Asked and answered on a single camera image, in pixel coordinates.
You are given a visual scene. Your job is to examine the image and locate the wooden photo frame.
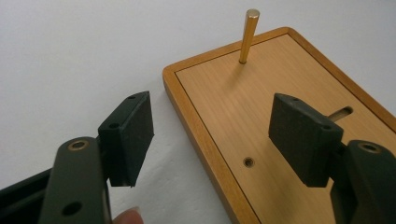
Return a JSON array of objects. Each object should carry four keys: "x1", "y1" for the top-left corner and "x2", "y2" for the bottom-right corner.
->
[{"x1": 162, "y1": 26, "x2": 396, "y2": 224}]

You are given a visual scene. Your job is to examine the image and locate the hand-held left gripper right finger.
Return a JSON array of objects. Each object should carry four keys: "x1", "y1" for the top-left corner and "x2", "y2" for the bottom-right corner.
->
[{"x1": 268, "y1": 92, "x2": 345, "y2": 189}]

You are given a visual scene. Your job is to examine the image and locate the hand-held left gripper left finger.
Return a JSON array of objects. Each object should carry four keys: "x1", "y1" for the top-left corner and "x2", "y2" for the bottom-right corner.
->
[{"x1": 97, "y1": 91, "x2": 155, "y2": 188}]

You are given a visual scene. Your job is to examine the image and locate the brass peg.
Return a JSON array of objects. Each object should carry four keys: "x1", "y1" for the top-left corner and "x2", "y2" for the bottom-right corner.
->
[{"x1": 238, "y1": 8, "x2": 261, "y2": 65}]

